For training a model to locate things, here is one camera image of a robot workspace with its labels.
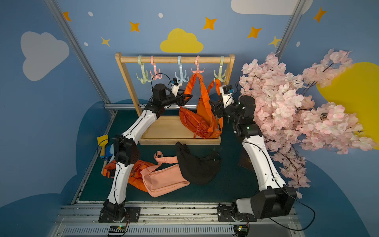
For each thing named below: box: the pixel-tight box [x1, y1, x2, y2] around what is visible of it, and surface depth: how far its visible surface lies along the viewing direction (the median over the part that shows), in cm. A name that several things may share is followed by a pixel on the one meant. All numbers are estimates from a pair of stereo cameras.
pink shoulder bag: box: [140, 150, 191, 198], surface depth 83 cm
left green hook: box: [136, 55, 152, 84], surface depth 72 cm
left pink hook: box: [149, 55, 163, 80], surface depth 71 cm
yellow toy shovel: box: [97, 134, 109, 159], surface depth 103 cm
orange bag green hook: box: [197, 78, 224, 133], surface depth 82 cm
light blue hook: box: [174, 55, 190, 84], surface depth 74 cm
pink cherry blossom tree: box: [238, 48, 378, 199], surface depth 58 cm
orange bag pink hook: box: [179, 72, 222, 139], surface depth 94 cm
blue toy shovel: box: [104, 144, 114, 161], surface depth 96 cm
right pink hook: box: [190, 55, 205, 74], surface depth 72 cm
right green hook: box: [213, 55, 227, 83], surface depth 74 cm
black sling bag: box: [175, 141, 222, 185], surface depth 88 cm
